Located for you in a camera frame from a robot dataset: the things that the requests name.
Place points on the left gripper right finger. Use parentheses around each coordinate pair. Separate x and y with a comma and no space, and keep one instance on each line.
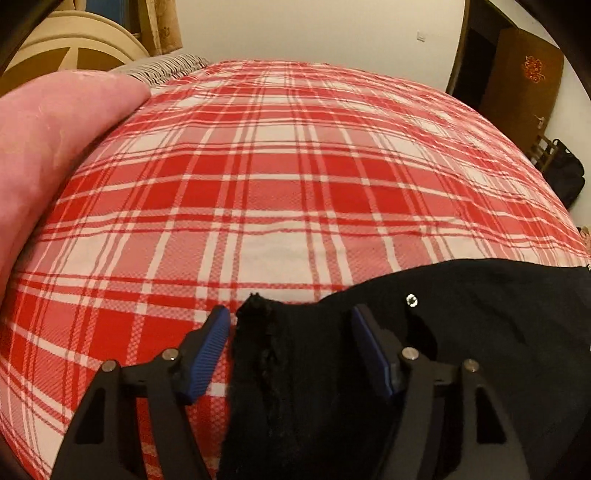
(445,421)

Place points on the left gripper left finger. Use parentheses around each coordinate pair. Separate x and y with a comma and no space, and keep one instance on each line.
(102,440)

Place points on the black pants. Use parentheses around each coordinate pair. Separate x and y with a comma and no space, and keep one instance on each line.
(304,404)

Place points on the black bag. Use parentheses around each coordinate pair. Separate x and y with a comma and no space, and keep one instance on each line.
(565,174)

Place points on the wooden chair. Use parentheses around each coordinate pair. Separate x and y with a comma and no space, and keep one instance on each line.
(542,153)

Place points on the pink folded blanket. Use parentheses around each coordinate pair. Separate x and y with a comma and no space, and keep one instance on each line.
(46,125)

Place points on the red plaid bed sheet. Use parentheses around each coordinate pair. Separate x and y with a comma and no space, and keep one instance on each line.
(289,179)

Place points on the brown wooden door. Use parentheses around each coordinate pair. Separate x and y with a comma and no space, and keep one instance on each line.
(523,86)

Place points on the striped pillow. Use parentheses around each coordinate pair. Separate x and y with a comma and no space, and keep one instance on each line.
(158,70)

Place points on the cream wooden headboard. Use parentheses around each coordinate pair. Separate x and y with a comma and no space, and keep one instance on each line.
(71,40)

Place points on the beige patterned curtain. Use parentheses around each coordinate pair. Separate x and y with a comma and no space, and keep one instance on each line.
(159,26)

